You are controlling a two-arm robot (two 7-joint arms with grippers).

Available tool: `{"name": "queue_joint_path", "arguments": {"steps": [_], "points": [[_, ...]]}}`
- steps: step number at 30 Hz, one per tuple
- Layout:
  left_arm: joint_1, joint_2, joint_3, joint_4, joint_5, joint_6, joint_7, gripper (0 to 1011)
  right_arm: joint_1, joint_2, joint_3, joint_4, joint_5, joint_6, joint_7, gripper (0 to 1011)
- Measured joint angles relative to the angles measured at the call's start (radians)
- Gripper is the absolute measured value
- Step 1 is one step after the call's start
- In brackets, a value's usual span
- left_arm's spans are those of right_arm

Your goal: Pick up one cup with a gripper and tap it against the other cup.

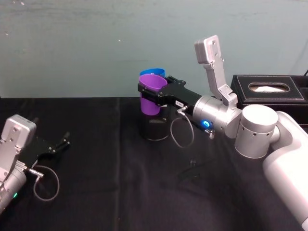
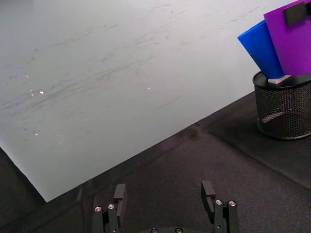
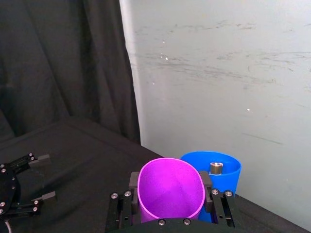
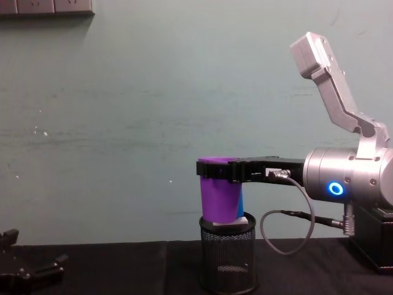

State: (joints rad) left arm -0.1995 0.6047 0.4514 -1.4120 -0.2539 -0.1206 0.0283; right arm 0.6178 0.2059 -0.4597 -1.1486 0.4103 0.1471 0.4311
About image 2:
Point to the black mesh cup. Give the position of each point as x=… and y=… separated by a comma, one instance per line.
x=283, y=111

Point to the small black rectangular tab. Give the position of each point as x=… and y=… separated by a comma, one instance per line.
x=294, y=13

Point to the black table cloth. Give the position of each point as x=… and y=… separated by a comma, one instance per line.
x=184, y=170

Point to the purple foam sheet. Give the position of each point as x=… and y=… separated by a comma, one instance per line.
x=291, y=46

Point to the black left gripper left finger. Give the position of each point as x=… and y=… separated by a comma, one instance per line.
x=120, y=194

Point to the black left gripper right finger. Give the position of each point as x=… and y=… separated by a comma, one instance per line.
x=207, y=191

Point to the small grey block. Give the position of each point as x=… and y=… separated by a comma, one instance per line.
x=278, y=80

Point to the blue foam sheet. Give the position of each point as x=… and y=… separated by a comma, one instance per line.
x=261, y=46

